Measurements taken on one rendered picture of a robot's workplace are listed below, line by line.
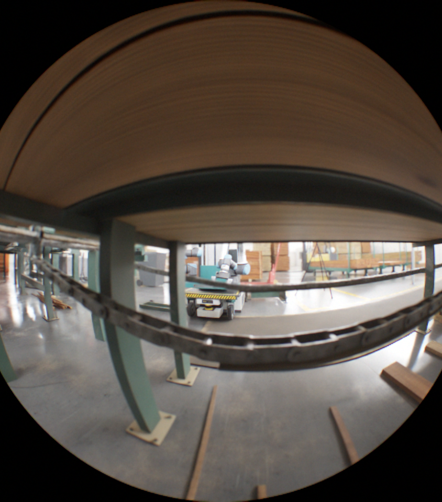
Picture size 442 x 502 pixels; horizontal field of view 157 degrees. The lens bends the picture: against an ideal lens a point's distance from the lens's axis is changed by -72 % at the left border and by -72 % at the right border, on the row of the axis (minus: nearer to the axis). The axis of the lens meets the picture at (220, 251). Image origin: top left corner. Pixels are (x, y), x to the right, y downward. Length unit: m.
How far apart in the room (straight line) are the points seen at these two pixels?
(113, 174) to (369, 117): 0.27
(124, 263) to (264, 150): 0.41
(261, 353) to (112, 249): 0.38
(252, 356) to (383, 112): 0.30
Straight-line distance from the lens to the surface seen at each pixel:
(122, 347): 0.48
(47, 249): 2.12
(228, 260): 1.50
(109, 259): 0.42
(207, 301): 1.80
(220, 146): 0.16
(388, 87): 0.15
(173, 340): 0.26
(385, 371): 1.18
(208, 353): 0.24
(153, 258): 4.42
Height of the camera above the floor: 0.67
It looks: 4 degrees up
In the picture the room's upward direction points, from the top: straight up
